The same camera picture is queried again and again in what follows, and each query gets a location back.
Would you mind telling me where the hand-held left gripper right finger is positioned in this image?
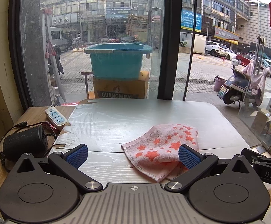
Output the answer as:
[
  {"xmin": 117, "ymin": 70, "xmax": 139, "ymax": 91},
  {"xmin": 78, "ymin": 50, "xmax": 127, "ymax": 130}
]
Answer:
[{"xmin": 165, "ymin": 144, "xmax": 255, "ymax": 192}]

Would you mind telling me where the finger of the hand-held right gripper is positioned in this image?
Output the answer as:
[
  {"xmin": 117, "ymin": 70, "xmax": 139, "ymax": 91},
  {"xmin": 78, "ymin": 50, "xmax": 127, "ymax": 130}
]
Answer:
[{"xmin": 241, "ymin": 145, "xmax": 271, "ymax": 167}]

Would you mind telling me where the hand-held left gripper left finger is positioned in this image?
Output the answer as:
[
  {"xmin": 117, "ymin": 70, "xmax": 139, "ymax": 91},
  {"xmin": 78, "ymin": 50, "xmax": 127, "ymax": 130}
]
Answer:
[{"xmin": 15, "ymin": 144, "xmax": 103, "ymax": 192}]

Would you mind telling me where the pink towel with orange stars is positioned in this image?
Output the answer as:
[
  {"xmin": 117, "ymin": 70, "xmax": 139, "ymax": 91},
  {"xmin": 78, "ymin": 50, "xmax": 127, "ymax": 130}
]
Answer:
[{"xmin": 121, "ymin": 123, "xmax": 199, "ymax": 183}]

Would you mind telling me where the open cardboard box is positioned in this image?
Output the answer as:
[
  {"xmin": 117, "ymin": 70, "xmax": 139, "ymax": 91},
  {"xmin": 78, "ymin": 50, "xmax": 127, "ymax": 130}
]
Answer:
[{"xmin": 250, "ymin": 107, "xmax": 271, "ymax": 136}]

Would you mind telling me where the red plastic wrapper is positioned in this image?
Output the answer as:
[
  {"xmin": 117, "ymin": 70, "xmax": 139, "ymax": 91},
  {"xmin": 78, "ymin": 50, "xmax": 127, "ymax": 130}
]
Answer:
[{"xmin": 43, "ymin": 121, "xmax": 58, "ymax": 130}]

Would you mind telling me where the white power strip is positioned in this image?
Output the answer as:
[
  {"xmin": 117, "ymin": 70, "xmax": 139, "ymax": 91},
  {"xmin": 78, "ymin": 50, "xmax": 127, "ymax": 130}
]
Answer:
[{"xmin": 44, "ymin": 106, "xmax": 68, "ymax": 131}]

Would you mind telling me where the black cylindrical device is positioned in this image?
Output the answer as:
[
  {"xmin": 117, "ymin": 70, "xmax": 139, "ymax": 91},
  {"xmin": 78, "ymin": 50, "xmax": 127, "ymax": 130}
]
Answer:
[{"xmin": 3, "ymin": 125, "xmax": 48, "ymax": 158}]

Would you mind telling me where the wooden stool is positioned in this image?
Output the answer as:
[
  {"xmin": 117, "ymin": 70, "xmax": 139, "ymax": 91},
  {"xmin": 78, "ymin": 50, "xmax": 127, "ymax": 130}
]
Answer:
[{"xmin": 81, "ymin": 71, "xmax": 95, "ymax": 98}]

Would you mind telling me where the blue electric scooter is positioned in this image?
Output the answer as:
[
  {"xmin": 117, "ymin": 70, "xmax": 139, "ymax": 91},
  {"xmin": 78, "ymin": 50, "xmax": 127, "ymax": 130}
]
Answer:
[{"xmin": 217, "ymin": 58, "xmax": 271, "ymax": 109}]

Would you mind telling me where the pink scooter cover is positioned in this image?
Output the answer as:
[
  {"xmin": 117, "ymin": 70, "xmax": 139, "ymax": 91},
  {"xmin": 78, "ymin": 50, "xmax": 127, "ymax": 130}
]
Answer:
[{"xmin": 242, "ymin": 59, "xmax": 271, "ymax": 106}]

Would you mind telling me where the pink bucket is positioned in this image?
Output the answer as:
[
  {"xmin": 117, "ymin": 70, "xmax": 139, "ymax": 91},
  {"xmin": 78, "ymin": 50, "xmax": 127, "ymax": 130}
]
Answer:
[{"xmin": 214, "ymin": 75, "xmax": 227, "ymax": 92}]

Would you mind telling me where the yellow cardboard box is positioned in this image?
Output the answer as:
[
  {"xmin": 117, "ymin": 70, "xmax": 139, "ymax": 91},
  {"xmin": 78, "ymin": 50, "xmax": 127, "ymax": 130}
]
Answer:
[{"xmin": 93, "ymin": 71, "xmax": 150, "ymax": 99}]

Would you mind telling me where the aluminium ladder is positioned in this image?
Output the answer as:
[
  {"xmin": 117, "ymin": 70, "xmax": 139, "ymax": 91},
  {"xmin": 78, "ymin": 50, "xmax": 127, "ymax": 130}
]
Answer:
[{"xmin": 42, "ymin": 8, "xmax": 67, "ymax": 103}]

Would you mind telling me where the red car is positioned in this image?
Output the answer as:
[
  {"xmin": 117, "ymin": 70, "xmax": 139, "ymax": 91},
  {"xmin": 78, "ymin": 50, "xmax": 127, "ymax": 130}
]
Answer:
[{"xmin": 235, "ymin": 53, "xmax": 255, "ymax": 67}]

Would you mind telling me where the teal plastic tub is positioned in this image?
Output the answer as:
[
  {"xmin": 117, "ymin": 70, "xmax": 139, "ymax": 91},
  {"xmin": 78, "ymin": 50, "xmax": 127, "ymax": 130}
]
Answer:
[{"xmin": 84, "ymin": 43, "xmax": 153, "ymax": 79}]

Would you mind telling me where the white car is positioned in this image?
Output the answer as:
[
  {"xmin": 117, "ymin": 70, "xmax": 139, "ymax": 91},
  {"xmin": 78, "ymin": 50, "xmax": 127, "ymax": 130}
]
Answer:
[{"xmin": 206, "ymin": 41, "xmax": 236, "ymax": 60}]

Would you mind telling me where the white van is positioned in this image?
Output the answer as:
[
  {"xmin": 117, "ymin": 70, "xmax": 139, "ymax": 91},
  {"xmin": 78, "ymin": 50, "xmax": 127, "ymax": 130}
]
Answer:
[{"xmin": 49, "ymin": 27, "xmax": 69, "ymax": 52}]

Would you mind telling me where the blue billboard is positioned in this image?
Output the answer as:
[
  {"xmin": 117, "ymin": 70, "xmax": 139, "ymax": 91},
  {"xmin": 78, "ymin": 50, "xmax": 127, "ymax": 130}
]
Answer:
[{"xmin": 181, "ymin": 9, "xmax": 201, "ymax": 32}]

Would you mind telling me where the black power cable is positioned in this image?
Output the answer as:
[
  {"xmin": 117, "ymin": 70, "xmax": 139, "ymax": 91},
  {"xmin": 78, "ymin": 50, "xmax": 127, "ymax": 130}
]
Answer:
[{"xmin": 0, "ymin": 121, "xmax": 56, "ymax": 167}]

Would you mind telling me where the thin black door frame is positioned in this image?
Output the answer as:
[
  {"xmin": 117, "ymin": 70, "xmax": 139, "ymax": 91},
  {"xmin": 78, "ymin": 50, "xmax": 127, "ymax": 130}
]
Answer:
[{"xmin": 183, "ymin": 0, "xmax": 197, "ymax": 101}]

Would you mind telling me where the steel door handle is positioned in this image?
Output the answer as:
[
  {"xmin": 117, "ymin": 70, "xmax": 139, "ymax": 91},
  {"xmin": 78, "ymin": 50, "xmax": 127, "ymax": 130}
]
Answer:
[
  {"xmin": 147, "ymin": 7, "xmax": 162, "ymax": 59},
  {"xmin": 257, "ymin": 35, "xmax": 265, "ymax": 75}
]

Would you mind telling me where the black window frame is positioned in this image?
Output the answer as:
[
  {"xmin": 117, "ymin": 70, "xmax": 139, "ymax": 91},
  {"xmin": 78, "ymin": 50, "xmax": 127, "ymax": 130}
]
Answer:
[{"xmin": 8, "ymin": 0, "xmax": 36, "ymax": 109}]

